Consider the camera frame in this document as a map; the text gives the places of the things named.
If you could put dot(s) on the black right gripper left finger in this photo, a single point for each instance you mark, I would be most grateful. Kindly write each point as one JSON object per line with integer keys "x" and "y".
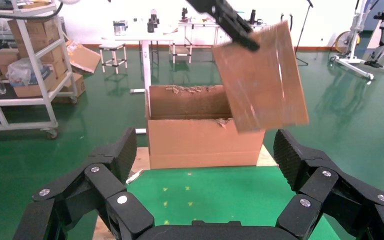
{"x": 89, "y": 198}

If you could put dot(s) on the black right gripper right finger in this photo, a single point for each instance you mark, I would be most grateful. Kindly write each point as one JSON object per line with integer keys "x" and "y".
{"x": 337, "y": 202}

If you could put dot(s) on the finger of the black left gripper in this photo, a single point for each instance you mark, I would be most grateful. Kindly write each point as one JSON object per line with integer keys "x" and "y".
{"x": 235, "y": 26}

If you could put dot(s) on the large open cardboard carton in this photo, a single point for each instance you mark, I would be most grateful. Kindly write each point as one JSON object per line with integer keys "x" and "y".
{"x": 195, "y": 145}

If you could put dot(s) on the low brown cardboard box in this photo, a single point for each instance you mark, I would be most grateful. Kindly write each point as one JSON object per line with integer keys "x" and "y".
{"x": 29, "y": 90}

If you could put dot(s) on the flattened cardboard sheet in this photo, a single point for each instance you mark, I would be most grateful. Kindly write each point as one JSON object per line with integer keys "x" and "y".
{"x": 84, "y": 58}

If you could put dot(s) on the small brown cardboard box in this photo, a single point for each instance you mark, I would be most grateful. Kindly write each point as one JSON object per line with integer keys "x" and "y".
{"x": 3, "y": 58}

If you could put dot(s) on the large brown cardboard box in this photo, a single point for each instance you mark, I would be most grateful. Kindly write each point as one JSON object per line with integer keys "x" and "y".
{"x": 38, "y": 31}

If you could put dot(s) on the black bottle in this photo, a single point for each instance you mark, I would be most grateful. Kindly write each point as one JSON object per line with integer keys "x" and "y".
{"x": 253, "y": 16}

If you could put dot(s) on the white pipe table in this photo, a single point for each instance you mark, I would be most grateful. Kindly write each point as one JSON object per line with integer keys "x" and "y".
{"x": 195, "y": 24}

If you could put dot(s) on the small black device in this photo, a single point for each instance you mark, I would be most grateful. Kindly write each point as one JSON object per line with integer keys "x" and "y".
{"x": 184, "y": 13}

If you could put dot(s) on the small white stool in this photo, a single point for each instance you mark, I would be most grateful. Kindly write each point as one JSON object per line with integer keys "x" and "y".
{"x": 181, "y": 49}
{"x": 112, "y": 46}

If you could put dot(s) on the black desk device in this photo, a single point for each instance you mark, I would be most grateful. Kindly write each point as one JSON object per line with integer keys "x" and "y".
{"x": 153, "y": 21}

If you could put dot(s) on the white desk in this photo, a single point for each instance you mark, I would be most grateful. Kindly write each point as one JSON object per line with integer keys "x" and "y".
{"x": 145, "y": 63}

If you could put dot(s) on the yellow wheel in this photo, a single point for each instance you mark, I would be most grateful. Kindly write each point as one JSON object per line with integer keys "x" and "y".
{"x": 342, "y": 41}

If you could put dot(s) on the metal pot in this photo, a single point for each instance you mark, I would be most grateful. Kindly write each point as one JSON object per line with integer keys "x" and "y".
{"x": 120, "y": 28}

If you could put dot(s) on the green table cloth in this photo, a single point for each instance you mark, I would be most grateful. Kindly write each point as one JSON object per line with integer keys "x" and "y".
{"x": 218, "y": 202}

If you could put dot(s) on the white wheeled shelf cart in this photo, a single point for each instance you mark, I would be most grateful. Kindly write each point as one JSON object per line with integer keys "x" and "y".
{"x": 19, "y": 101}

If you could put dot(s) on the white pole stand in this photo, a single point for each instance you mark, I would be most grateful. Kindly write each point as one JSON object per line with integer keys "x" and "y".
{"x": 354, "y": 39}

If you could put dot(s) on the clear plastic bag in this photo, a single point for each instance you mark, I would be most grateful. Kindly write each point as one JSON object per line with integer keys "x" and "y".
{"x": 21, "y": 69}

